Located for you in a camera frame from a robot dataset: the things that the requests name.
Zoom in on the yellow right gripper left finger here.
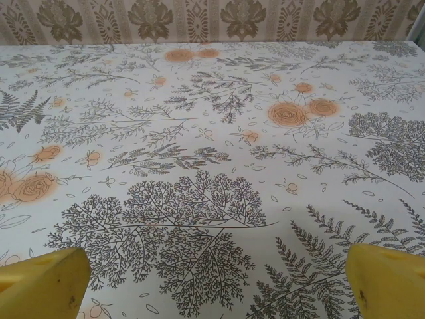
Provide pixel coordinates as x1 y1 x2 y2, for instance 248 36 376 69
0 247 91 319

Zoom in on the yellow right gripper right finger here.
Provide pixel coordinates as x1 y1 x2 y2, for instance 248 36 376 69
344 243 425 319

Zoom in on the floral tablecloth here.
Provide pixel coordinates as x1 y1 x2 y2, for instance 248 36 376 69
0 39 425 319

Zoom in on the aluminium frame post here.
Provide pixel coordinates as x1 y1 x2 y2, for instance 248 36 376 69
410 0 425 54

